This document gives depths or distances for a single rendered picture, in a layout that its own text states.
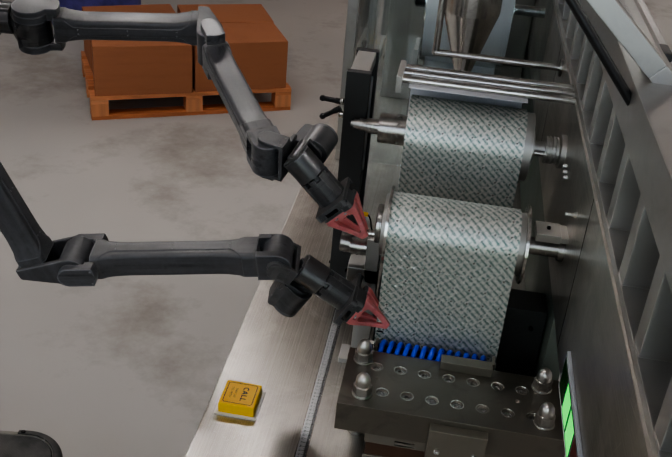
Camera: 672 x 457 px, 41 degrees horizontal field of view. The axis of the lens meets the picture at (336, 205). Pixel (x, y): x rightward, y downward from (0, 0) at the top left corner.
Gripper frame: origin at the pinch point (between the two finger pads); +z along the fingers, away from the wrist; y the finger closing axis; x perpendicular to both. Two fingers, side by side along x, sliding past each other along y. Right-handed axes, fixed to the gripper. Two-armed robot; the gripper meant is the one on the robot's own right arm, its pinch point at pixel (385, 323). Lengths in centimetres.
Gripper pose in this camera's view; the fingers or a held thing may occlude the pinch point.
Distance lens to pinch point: 171.5
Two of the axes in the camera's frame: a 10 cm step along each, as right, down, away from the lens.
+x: 5.6, -6.9, -4.7
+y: -1.6, 4.7, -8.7
